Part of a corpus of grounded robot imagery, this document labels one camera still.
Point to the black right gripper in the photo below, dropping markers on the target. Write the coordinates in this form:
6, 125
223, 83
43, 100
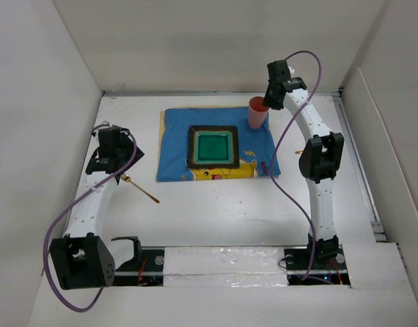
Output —
268, 102

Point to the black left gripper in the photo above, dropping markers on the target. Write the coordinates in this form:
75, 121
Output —
127, 144

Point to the pink plastic cup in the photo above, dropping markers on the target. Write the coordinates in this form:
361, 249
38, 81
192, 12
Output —
257, 112

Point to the gold fork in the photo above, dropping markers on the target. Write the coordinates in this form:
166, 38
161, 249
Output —
128, 179

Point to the blue pikachu cloth napkin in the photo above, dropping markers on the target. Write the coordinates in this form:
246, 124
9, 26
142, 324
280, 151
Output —
256, 146

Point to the square green black plate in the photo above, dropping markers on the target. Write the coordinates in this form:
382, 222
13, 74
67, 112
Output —
213, 146

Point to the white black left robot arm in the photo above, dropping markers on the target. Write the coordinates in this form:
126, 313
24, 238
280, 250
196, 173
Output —
80, 257

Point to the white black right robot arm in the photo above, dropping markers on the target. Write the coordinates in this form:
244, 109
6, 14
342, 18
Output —
320, 159

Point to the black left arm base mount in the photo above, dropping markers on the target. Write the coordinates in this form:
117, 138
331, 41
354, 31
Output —
141, 265

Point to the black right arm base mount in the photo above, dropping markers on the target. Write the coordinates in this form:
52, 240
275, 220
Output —
328, 267

